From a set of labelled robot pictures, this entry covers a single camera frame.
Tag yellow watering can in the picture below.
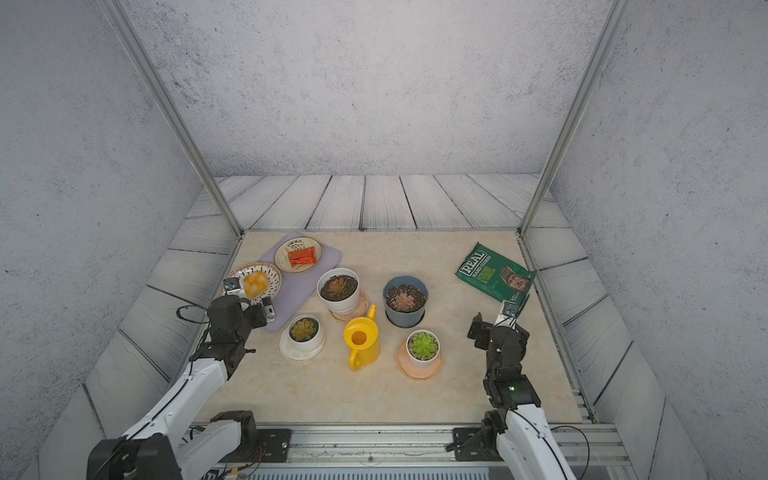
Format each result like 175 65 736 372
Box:
344 305 381 371

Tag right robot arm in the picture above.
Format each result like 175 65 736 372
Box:
446 300 576 479

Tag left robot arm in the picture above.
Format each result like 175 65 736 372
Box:
86 278 276 479

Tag small white pot yellow-green succulent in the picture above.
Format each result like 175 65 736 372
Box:
288 315 325 352

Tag white pot dark succulent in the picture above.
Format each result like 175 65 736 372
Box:
316 268 361 316

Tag small white pot green succulent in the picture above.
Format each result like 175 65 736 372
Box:
406 330 440 368

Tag blue-grey pot pink succulent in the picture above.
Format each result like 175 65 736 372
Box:
383 275 428 329

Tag yellow dumplings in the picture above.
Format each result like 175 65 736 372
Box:
242 271 270 299

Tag white black striped plate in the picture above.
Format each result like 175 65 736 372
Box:
219 262 282 304

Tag green chips bag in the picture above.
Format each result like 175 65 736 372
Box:
455 243 538 312

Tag lavender placemat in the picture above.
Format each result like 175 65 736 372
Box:
265 244 342 332

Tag white saucer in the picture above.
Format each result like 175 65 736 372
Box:
279 330 326 362

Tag beige plate with leaf pattern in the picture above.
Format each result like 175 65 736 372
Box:
274 236 322 274

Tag red snack packet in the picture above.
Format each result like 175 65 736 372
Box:
287 246 317 268

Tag cork coaster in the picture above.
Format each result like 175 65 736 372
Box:
331 291 371 323

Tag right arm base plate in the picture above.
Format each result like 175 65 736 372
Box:
446 426 501 462

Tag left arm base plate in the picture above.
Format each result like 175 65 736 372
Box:
240 428 293 463

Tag aluminium rail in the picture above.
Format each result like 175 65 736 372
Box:
200 424 637 479

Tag left frame post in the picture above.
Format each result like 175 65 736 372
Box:
98 0 244 238

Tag frame post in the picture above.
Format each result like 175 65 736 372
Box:
98 0 244 238
518 0 631 237

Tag right frame post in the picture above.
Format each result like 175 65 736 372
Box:
518 0 631 237

